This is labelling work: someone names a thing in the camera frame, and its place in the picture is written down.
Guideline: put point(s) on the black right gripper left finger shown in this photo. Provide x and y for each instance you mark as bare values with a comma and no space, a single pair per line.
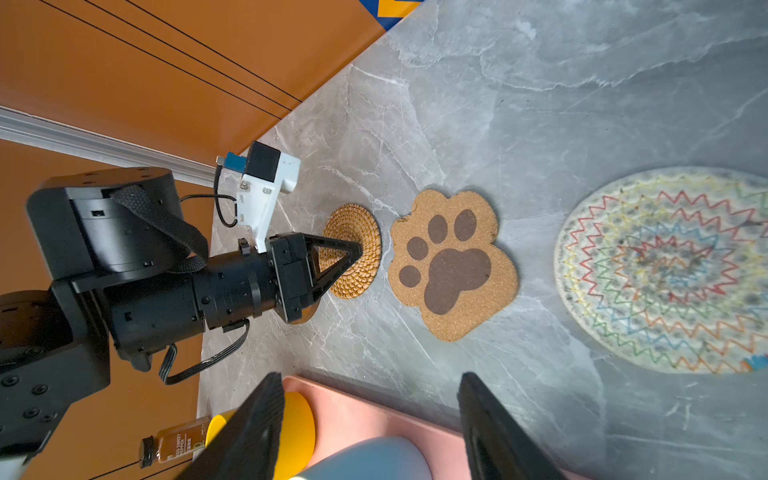
247,447

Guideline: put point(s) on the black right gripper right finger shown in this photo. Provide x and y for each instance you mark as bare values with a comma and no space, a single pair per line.
497,447

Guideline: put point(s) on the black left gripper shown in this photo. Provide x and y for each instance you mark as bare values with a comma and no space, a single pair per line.
245,283

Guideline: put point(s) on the plain brown wooden coaster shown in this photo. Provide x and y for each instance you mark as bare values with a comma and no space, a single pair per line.
307,314

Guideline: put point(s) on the cork paw print coaster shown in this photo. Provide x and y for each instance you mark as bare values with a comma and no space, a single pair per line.
446,263

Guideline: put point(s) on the multicolour woven round coaster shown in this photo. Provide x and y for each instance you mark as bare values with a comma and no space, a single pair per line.
667,269

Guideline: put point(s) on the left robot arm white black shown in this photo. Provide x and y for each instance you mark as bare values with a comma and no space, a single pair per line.
131,276

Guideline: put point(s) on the yellow mug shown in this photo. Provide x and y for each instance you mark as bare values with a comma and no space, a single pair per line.
297,437

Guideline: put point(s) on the brown spice jar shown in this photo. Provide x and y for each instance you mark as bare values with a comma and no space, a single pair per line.
174,442

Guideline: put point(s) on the pink tray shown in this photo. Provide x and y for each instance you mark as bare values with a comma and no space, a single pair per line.
342,420

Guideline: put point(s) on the white mug blue handle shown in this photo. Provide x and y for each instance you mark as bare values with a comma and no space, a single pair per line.
378,458

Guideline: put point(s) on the aluminium frame post left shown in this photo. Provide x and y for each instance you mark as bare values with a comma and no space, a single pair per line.
23,128

